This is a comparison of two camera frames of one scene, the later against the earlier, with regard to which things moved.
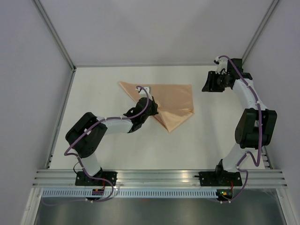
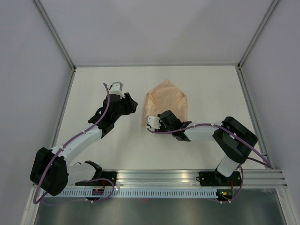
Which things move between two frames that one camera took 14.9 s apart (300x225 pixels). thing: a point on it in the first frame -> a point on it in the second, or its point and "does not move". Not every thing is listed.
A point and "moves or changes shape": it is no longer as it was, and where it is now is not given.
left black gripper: x=155 y=107 -> x=131 y=104
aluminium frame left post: x=55 y=35 does not move
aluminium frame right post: x=262 y=25 does not move
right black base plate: x=220 y=178 does not move
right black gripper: x=210 y=85 -> x=161 y=129
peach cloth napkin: x=174 y=101 moves or changes shape
